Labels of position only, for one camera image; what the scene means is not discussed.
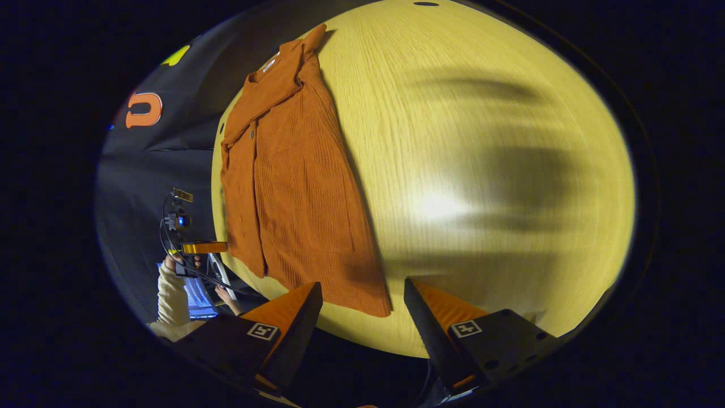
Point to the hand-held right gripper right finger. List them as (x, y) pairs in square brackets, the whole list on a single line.
[(430, 340)]

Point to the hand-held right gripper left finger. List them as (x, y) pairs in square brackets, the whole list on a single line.
[(297, 340)]

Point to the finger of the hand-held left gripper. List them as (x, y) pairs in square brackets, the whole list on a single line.
[(207, 247)]

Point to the orange knit cardigan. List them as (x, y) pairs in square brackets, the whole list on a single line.
[(294, 198)]

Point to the black backdrop cloth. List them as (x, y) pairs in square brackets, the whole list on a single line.
[(147, 170)]

